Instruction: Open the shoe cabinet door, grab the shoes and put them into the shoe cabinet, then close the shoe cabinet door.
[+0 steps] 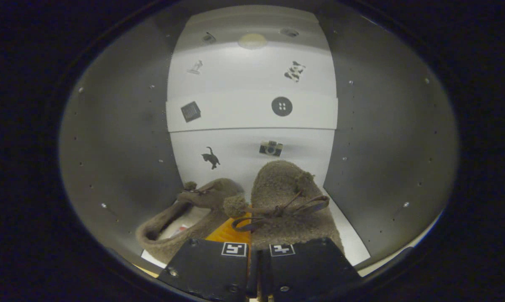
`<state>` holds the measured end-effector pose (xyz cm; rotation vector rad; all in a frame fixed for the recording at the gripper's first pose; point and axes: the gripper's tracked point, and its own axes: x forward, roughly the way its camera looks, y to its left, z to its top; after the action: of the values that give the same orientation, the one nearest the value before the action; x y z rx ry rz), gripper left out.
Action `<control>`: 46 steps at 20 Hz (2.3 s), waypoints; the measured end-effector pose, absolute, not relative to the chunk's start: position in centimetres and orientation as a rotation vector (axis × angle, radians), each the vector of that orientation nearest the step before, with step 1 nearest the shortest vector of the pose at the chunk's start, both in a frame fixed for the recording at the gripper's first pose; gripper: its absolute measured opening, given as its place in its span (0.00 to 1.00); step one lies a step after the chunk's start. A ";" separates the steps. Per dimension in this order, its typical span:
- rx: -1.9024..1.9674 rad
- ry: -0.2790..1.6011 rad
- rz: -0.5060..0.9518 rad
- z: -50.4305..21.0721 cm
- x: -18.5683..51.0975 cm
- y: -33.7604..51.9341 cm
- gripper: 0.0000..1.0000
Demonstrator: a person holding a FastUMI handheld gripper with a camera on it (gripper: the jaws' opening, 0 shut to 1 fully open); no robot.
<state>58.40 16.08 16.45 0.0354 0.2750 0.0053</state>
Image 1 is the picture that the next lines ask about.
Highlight brown felt shoe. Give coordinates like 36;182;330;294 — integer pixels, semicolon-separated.
223;159;345;256
136;178;247;265

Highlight grey shoe cabinet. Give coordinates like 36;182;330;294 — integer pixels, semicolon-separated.
59;4;460;277

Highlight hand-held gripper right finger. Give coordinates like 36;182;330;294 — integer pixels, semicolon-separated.
257;237;363;302

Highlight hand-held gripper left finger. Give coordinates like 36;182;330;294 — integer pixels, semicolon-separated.
157;212;253;302

